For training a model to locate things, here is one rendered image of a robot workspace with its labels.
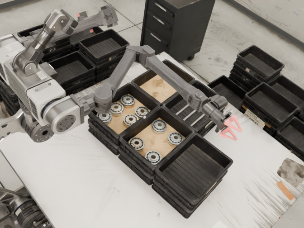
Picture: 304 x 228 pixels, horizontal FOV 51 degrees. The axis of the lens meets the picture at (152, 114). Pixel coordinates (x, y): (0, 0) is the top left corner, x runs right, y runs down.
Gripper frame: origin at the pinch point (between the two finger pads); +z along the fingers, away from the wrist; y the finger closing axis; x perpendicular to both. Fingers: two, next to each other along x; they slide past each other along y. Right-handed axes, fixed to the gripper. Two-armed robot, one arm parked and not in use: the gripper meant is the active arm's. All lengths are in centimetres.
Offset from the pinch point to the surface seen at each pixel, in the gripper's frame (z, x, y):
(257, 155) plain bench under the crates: -1, -64, 76
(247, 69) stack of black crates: -75, -157, 95
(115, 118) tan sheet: -77, 6, 62
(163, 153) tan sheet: -37, -2, 62
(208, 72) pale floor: -126, -173, 146
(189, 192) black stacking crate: -7, 4, 62
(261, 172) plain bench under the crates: 9, -55, 76
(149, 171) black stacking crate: -32, 14, 61
